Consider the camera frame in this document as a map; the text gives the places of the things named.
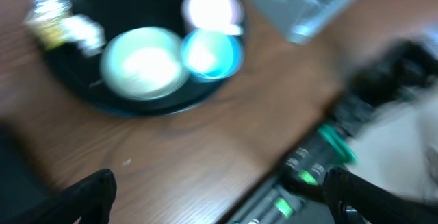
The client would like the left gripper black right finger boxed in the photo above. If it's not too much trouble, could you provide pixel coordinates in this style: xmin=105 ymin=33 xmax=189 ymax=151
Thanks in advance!
xmin=322 ymin=168 xmax=437 ymax=224

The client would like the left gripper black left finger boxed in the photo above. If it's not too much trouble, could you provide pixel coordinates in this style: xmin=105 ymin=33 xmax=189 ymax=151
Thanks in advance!
xmin=6 ymin=169 xmax=117 ymax=224

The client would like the pale green bowl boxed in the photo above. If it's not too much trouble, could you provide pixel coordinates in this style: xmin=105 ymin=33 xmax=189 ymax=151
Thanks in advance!
xmin=100 ymin=27 xmax=189 ymax=101

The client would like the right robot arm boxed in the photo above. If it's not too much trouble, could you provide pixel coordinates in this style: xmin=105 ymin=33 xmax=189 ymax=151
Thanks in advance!
xmin=330 ymin=26 xmax=437 ymax=203

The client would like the black rectangular tray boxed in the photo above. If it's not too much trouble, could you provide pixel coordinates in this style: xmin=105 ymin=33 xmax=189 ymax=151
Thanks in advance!
xmin=1 ymin=125 xmax=51 ymax=223

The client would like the crumpled white tissue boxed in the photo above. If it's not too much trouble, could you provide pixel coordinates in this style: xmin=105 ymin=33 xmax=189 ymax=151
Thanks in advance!
xmin=61 ymin=14 xmax=107 ymax=57

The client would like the yellow wrapper scrap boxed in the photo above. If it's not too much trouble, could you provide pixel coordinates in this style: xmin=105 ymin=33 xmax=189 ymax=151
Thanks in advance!
xmin=28 ymin=21 xmax=67 ymax=50

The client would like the light blue plastic cup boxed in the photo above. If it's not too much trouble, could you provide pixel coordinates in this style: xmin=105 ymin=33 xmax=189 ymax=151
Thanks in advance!
xmin=181 ymin=29 xmax=244 ymax=83

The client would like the round black tray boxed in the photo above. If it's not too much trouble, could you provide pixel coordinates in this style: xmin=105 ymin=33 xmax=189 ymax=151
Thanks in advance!
xmin=26 ymin=0 xmax=246 ymax=116

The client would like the pink plastic cup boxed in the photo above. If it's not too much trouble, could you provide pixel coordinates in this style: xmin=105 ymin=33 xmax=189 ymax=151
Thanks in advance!
xmin=181 ymin=0 xmax=244 ymax=36

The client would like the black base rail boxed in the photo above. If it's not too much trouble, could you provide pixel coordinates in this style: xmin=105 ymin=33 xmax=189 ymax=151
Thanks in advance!
xmin=221 ymin=95 xmax=374 ymax=224

